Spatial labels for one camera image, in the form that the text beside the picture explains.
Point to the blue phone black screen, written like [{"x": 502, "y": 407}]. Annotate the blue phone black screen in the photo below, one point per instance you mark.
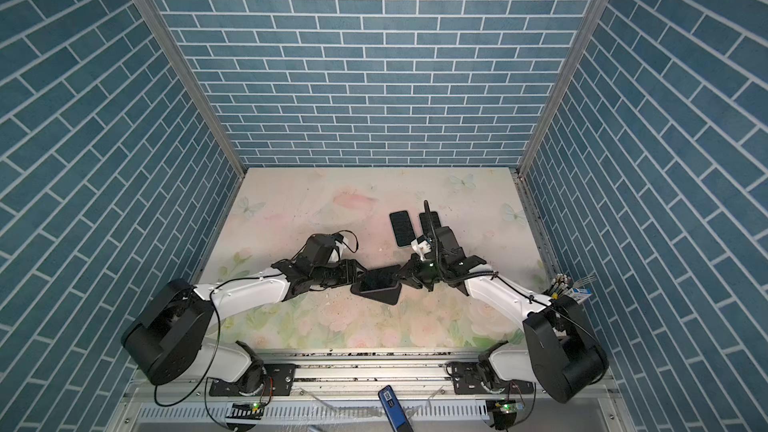
[{"x": 402, "y": 227}]

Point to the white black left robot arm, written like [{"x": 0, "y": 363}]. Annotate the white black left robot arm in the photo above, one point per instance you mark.
[{"x": 178, "y": 335}]

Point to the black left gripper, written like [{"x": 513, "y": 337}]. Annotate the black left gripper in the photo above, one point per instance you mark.
[{"x": 349, "y": 273}]

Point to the aluminium corner post left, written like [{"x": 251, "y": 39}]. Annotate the aluminium corner post left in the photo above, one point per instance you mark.
[{"x": 169, "y": 46}]

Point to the black phone case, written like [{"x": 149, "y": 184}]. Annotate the black phone case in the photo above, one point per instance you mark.
[{"x": 388, "y": 297}]

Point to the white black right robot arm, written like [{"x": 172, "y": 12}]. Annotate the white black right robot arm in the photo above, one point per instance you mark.
[{"x": 563, "y": 354}]

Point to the white phone black screen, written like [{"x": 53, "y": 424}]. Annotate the white phone black screen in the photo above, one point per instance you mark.
[{"x": 429, "y": 221}]

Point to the aluminium corner post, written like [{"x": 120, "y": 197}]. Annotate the aluminium corner post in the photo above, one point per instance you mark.
[
  {"x": 169, "y": 46},
  {"x": 593, "y": 13}
]

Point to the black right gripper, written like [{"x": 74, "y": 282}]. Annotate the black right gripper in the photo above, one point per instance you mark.
[{"x": 411, "y": 268}]

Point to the purple phone black screen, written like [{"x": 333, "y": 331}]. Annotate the purple phone black screen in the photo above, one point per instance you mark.
[{"x": 379, "y": 279}]

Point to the blue handheld device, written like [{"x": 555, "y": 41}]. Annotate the blue handheld device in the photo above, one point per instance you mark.
[{"x": 393, "y": 410}]

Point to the aluminium corner post right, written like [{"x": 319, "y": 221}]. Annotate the aluminium corner post right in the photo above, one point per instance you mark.
[{"x": 593, "y": 13}]

